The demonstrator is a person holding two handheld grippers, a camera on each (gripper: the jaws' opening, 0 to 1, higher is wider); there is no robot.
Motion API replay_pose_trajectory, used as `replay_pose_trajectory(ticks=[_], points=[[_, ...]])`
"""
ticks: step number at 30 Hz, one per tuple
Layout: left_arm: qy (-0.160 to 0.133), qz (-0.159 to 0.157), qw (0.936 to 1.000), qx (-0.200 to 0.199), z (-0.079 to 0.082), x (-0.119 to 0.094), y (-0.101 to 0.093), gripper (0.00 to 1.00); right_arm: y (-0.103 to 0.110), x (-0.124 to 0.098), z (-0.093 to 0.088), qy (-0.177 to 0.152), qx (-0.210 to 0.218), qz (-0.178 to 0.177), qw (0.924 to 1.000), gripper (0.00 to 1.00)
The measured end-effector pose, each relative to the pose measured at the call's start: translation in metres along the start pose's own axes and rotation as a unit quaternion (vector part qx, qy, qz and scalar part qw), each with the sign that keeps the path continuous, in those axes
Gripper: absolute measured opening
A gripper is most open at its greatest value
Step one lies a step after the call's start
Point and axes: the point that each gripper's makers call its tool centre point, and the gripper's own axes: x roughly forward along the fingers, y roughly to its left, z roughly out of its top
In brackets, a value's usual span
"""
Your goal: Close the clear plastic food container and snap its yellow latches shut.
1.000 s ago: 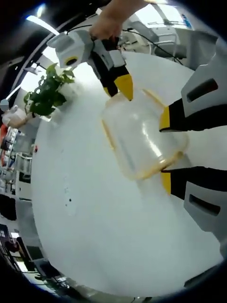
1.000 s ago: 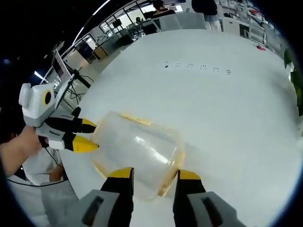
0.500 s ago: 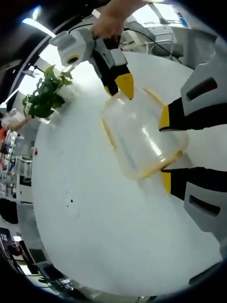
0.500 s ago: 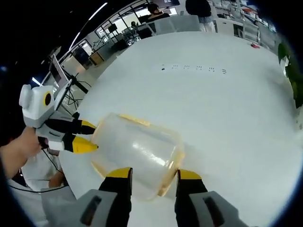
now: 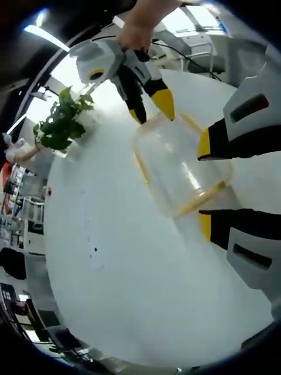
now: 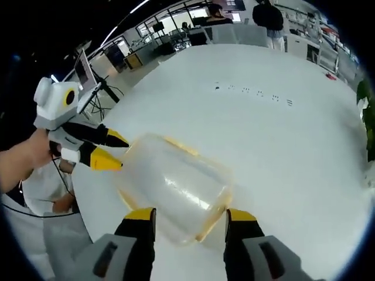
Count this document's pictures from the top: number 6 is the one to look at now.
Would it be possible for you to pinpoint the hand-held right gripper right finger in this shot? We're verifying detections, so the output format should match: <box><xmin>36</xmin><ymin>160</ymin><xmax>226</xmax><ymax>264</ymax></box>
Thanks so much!
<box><xmin>224</xmin><ymin>208</ymin><xmax>320</xmax><ymax>281</ymax></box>

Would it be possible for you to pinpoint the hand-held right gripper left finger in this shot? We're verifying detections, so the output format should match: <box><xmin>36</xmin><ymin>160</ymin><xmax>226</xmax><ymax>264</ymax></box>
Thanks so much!
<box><xmin>74</xmin><ymin>207</ymin><xmax>158</xmax><ymax>281</ymax></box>

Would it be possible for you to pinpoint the clear box with plastic buckle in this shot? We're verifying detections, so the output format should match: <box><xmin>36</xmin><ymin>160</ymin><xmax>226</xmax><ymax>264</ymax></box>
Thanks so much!
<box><xmin>115</xmin><ymin>133</ymin><xmax>235</xmax><ymax>248</ymax></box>

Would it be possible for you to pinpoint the person's left hand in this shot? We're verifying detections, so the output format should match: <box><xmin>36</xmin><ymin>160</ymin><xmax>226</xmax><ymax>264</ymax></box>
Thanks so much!
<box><xmin>26</xmin><ymin>128</ymin><xmax>63</xmax><ymax>169</ymax></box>

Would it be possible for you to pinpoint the open white laptop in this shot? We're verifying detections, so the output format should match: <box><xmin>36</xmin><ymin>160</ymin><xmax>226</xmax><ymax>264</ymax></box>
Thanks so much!
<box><xmin>73</xmin><ymin>48</ymin><xmax>102</xmax><ymax>98</ymax></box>

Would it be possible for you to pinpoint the folding laptop stand table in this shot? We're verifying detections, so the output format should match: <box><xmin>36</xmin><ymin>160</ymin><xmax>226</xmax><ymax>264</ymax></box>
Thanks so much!
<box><xmin>86</xmin><ymin>75</ymin><xmax>121</xmax><ymax>118</ymax></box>

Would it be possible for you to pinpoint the person's white clothing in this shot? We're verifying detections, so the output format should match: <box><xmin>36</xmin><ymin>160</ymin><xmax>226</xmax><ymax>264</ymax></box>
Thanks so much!
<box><xmin>22</xmin><ymin>165</ymin><xmax>77</xmax><ymax>215</ymax></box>

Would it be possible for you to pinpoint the grey mesh office chair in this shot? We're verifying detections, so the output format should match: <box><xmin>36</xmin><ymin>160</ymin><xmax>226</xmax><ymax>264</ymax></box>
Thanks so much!
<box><xmin>0</xmin><ymin>201</ymin><xmax>97</xmax><ymax>281</ymax></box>

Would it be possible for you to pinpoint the brown wooden cabinet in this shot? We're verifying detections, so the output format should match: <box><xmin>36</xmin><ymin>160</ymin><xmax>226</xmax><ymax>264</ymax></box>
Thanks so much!
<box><xmin>124</xmin><ymin>52</ymin><xmax>145</xmax><ymax>71</ymax></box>

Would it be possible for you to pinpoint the green potted plant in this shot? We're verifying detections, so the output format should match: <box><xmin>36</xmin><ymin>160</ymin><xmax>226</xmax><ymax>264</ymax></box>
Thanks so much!
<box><xmin>356</xmin><ymin>78</ymin><xmax>375</xmax><ymax>162</ymax></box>

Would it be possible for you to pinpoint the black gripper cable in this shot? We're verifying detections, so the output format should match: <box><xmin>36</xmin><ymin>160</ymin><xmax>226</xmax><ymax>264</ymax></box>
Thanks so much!
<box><xmin>50</xmin><ymin>154</ymin><xmax>76</xmax><ymax>197</ymax></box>

